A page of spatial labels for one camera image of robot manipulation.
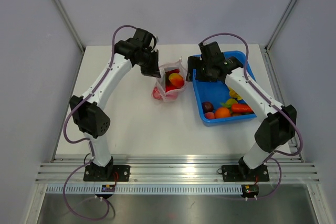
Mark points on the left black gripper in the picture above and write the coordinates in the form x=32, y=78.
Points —
x=153, y=70

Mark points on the clear pink-dotted zip bag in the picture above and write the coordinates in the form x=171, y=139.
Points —
x=160, y=82

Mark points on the blue plastic bin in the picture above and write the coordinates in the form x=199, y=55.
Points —
x=215, y=93

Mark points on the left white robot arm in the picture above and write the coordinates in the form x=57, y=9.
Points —
x=87, y=110

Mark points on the orange carrot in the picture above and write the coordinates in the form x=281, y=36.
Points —
x=241, y=108

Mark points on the yellow green pepper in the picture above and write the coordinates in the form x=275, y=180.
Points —
x=228, y=104

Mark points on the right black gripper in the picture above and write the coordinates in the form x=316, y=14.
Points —
x=195, y=62

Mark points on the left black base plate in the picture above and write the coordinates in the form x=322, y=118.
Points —
x=110, y=173

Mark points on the dark purple plum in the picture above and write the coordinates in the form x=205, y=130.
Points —
x=207, y=107

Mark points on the pink peach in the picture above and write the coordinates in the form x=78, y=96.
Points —
x=210, y=115

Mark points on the orange fruit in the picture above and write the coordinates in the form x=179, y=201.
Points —
x=222, y=113

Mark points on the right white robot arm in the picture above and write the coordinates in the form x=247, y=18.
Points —
x=277, y=122

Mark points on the yellow banana bunch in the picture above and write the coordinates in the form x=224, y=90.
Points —
x=234, y=95

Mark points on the white slotted cable duct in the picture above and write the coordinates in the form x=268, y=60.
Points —
x=154, y=189

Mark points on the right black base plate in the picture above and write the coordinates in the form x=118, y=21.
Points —
x=235, y=173

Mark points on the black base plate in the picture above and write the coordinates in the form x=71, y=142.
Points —
x=110, y=173
x=235, y=173

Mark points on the red yellow mango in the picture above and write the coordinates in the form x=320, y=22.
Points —
x=176, y=80

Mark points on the aluminium mounting rail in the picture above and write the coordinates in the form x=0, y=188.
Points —
x=180, y=169

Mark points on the wrinkled red tomato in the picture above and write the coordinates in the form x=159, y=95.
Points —
x=156, y=94

